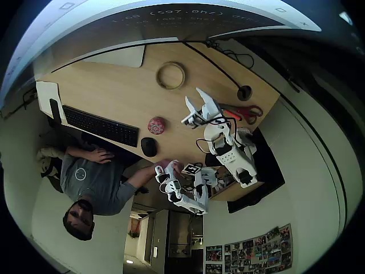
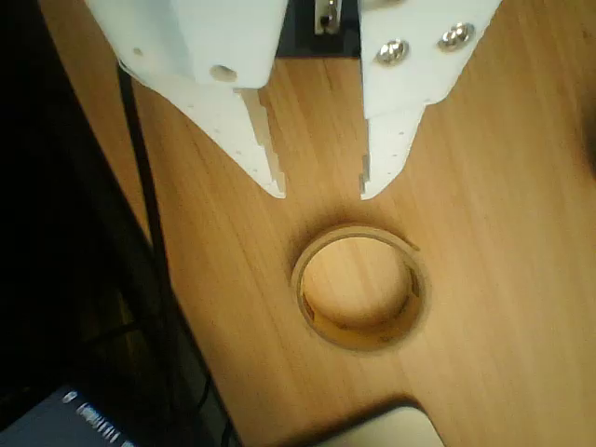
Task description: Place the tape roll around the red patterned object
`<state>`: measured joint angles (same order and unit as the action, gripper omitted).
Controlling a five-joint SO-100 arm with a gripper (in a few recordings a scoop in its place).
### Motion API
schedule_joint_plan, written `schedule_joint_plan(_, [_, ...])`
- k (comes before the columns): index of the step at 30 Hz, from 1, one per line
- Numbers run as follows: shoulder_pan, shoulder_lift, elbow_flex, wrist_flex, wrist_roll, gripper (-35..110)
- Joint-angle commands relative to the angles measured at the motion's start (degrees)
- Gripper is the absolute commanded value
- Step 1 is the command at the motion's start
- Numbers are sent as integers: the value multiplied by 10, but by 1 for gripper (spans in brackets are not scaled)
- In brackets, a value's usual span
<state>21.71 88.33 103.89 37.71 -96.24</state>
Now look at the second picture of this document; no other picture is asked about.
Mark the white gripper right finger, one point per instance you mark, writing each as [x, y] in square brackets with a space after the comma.
[410, 79]

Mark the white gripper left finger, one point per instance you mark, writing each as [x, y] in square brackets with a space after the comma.
[209, 42]

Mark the beige tape roll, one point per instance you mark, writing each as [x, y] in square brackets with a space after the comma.
[363, 342]

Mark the silver monitor base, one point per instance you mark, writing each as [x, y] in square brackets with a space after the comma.
[391, 428]

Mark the wide curved monitor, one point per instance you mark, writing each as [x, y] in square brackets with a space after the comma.
[51, 423]

